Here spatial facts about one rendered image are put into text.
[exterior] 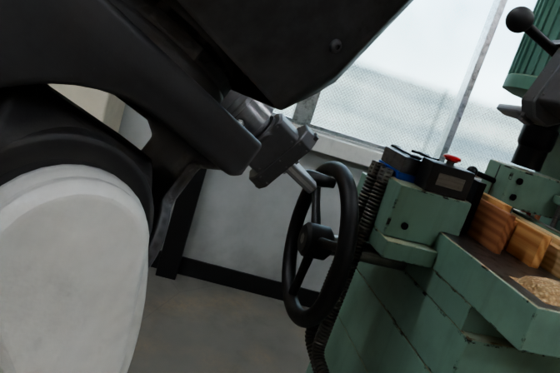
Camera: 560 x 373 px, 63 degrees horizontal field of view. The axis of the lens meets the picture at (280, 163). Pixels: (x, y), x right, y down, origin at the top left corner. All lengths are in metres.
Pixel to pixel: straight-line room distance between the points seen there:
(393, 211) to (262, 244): 1.53
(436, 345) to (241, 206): 1.52
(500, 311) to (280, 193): 1.59
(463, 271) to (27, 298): 0.62
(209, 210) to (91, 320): 1.94
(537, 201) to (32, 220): 0.84
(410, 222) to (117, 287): 0.59
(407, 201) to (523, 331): 0.25
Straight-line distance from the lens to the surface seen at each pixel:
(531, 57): 0.90
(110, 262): 0.25
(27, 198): 0.23
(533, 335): 0.66
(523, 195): 0.92
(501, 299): 0.69
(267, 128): 0.66
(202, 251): 2.27
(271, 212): 2.18
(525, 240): 0.84
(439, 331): 0.78
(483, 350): 0.75
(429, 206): 0.78
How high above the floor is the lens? 1.07
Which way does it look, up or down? 11 degrees down
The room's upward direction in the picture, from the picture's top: 18 degrees clockwise
